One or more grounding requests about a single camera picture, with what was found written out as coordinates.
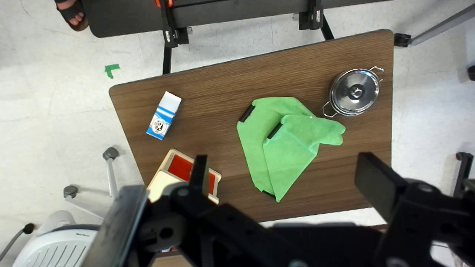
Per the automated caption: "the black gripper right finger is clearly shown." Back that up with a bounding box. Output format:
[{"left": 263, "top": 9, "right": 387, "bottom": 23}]
[{"left": 355, "top": 153, "right": 418, "bottom": 223}]

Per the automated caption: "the white office chair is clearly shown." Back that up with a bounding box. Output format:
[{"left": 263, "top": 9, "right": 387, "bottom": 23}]
[{"left": 0, "top": 147, "right": 120, "bottom": 267}]

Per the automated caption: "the cream and red box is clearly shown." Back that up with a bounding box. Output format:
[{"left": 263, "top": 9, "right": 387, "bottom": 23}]
[{"left": 147, "top": 150, "right": 221, "bottom": 204}]

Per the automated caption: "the blue and white carton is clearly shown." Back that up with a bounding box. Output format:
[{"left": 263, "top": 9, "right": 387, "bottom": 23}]
[{"left": 145, "top": 92, "right": 181, "bottom": 141}]

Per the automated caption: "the green towel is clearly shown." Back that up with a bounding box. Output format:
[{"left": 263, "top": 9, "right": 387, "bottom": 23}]
[{"left": 236, "top": 97, "right": 346, "bottom": 202}]

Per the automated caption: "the steel pot with lid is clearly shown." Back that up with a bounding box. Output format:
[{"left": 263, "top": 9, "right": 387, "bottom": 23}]
[{"left": 320, "top": 66, "right": 384, "bottom": 119}]

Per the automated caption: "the black bench with clamps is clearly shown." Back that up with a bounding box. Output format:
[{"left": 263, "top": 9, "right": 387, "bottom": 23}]
[{"left": 83, "top": 0, "right": 386, "bottom": 75}]

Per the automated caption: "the green tape marker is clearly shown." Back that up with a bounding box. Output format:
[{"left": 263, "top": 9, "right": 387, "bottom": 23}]
[{"left": 104, "top": 64, "right": 120, "bottom": 79}]

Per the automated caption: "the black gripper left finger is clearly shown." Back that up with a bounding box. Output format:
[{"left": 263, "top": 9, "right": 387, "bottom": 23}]
[{"left": 171, "top": 155, "right": 215, "bottom": 221}]

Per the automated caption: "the sandaled foot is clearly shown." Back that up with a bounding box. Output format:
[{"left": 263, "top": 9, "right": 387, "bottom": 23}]
[{"left": 55, "top": 0, "right": 89, "bottom": 31}]

